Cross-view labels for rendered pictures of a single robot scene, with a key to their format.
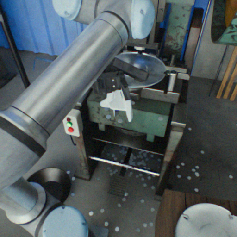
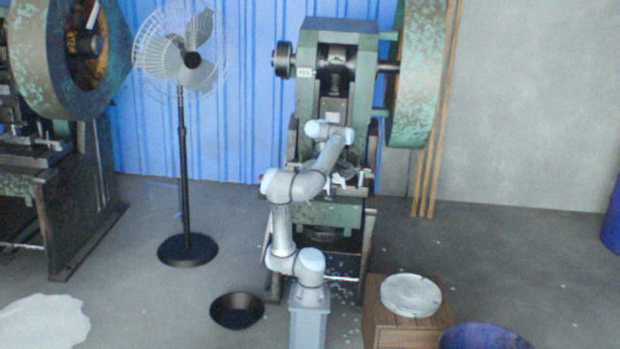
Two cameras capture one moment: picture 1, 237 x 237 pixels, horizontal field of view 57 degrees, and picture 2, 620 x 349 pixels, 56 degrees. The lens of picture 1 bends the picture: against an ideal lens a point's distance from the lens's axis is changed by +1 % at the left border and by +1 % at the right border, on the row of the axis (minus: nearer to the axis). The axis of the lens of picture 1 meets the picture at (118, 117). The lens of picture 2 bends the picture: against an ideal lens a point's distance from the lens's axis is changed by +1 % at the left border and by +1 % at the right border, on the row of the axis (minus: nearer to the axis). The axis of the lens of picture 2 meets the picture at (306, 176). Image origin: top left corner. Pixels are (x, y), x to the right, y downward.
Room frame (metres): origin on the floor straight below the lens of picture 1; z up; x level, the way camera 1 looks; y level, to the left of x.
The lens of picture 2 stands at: (-1.86, 0.66, 2.11)
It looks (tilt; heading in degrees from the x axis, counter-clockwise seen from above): 26 degrees down; 347
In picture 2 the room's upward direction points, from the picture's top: 3 degrees clockwise
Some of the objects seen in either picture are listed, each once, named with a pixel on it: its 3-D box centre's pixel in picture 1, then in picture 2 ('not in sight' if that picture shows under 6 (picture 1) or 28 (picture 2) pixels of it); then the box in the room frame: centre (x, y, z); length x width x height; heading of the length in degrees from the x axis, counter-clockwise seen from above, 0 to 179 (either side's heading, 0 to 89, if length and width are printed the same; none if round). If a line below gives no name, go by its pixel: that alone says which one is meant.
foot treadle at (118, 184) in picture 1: (128, 154); not in sight; (0.83, -0.06, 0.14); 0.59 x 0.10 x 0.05; 164
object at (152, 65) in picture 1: (133, 68); (327, 169); (0.84, -0.07, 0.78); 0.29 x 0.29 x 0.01
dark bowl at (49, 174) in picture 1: (47, 191); (236, 314); (0.64, 0.44, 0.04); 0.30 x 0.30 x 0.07
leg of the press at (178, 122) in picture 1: (183, 100); (371, 205); (1.02, -0.40, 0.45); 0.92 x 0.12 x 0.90; 164
